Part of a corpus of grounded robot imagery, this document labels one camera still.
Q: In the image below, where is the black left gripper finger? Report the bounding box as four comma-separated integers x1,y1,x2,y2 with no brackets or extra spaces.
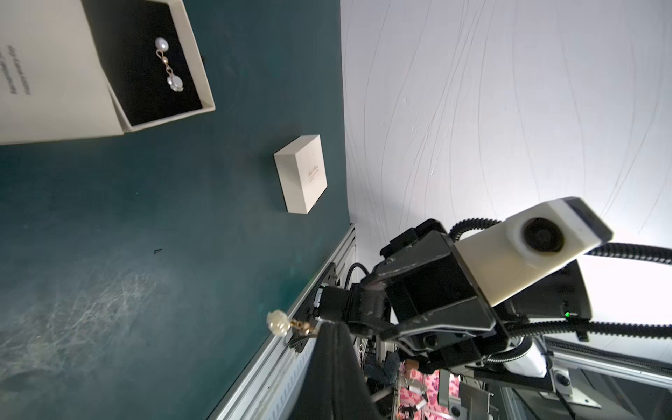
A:
290,323,382,420

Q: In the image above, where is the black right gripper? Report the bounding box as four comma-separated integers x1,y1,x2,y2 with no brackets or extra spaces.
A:
314,219,509,368

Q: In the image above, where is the pearl drop earring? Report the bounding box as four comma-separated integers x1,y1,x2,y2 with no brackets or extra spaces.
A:
266,310,315,337
154,37,184,93

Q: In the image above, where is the cream drawer jewelry box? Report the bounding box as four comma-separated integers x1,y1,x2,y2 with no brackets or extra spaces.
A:
1,1,215,145

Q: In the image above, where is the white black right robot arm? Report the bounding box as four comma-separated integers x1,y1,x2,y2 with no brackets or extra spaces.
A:
314,219,592,374

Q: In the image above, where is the cream closed jewelry box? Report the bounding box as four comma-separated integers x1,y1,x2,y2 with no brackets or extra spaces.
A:
274,135,327,215

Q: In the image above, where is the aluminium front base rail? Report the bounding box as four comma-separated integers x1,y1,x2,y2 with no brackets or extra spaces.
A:
209,225,356,420

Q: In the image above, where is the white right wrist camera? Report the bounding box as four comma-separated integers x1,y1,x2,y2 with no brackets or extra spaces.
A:
455,197,614,306

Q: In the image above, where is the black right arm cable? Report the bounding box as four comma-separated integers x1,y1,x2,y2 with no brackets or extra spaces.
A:
448,217,672,266

